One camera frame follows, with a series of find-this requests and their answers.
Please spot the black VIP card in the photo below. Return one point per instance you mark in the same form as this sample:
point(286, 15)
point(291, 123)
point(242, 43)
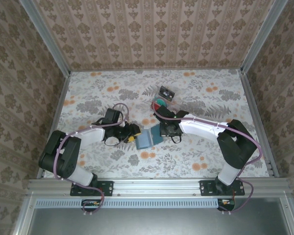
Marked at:
point(167, 93)

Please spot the aluminium side rail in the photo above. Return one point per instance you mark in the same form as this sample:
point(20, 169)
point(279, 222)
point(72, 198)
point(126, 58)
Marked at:
point(59, 102)
point(252, 102)

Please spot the aluminium lower frame bar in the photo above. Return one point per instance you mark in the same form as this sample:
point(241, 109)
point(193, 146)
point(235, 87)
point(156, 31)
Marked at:
point(290, 218)
point(23, 218)

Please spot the red VIP card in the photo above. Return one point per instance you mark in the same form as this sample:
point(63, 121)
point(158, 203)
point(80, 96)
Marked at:
point(156, 105)

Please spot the grey metal sheet panel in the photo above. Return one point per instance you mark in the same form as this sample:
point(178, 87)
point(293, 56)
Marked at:
point(149, 222)

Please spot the clear acrylic card stand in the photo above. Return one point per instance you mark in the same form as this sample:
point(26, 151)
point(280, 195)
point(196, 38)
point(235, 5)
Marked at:
point(175, 103)

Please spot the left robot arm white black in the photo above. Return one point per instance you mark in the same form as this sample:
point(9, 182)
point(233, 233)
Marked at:
point(93, 134)

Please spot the teal blue card holder wallet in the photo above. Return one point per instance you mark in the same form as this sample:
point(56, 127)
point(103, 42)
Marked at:
point(144, 139)

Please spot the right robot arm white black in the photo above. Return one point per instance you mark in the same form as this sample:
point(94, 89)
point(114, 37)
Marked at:
point(198, 129)

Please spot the small controller board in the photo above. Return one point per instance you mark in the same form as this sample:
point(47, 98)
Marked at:
point(90, 203)
point(226, 203)

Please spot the aluminium corner post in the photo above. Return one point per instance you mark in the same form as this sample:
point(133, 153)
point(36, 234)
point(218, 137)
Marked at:
point(262, 36)
point(47, 36)

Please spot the aluminium front rail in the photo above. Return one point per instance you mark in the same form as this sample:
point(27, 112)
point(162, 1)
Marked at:
point(156, 187)

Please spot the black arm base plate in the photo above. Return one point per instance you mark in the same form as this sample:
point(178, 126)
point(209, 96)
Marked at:
point(207, 188)
point(107, 188)

